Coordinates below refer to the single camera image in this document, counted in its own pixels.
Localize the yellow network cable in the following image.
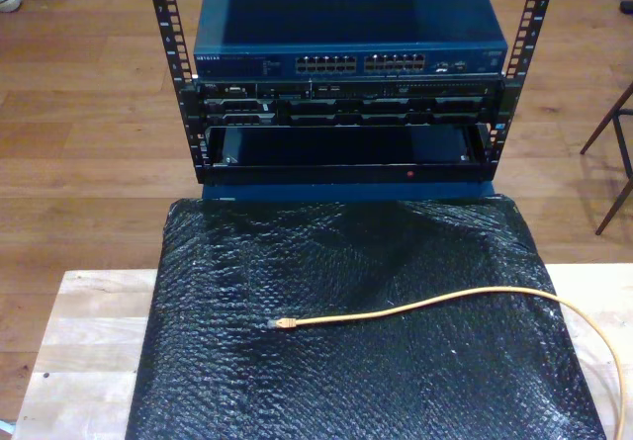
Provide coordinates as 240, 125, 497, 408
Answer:
265, 285, 626, 440

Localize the blue rack base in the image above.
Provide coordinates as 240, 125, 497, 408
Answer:
201, 181, 497, 205

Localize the black rack server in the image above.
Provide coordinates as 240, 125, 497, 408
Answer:
180, 78, 521, 128

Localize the black bubble-wrap mat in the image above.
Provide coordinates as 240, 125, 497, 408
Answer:
123, 195, 608, 440

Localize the dark wooden stool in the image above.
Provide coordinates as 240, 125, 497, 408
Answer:
579, 81, 633, 236

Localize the blue network switch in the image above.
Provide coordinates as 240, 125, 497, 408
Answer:
192, 0, 509, 81

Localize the black perforated rack post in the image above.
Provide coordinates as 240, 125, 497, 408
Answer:
487, 0, 563, 164
142, 0, 208, 185

